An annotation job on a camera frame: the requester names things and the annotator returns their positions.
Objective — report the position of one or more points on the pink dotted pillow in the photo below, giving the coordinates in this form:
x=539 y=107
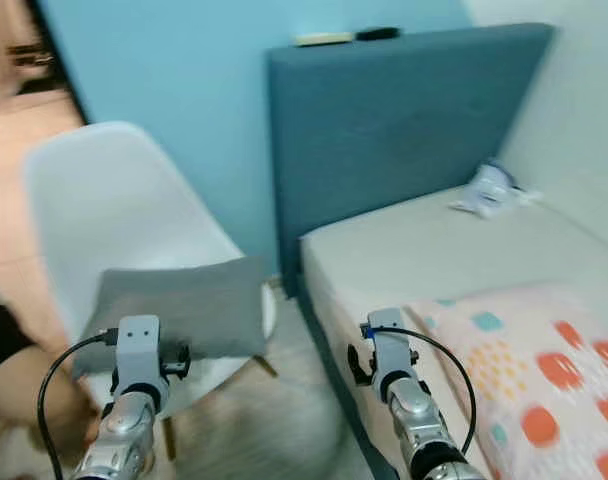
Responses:
x=544 y=370

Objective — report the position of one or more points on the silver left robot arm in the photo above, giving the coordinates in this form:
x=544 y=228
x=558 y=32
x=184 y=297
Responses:
x=129 y=440

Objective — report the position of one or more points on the grey pillow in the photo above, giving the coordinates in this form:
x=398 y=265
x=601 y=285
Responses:
x=194 y=300

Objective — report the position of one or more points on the white plastic chair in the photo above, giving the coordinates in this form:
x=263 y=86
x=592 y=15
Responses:
x=114 y=200

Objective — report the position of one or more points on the beige mattress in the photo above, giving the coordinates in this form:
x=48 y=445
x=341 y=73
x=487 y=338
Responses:
x=404 y=250

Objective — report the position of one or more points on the cream flat remote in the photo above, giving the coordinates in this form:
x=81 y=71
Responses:
x=324 y=40

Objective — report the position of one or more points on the black flat remote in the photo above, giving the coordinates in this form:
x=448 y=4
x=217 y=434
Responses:
x=377 y=34

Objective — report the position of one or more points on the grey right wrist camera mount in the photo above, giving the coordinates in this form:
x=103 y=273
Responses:
x=387 y=347

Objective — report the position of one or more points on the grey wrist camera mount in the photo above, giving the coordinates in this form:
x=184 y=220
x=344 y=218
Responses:
x=387 y=347
x=139 y=345

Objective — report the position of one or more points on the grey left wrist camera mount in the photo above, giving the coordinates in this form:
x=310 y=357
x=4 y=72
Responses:
x=139 y=345

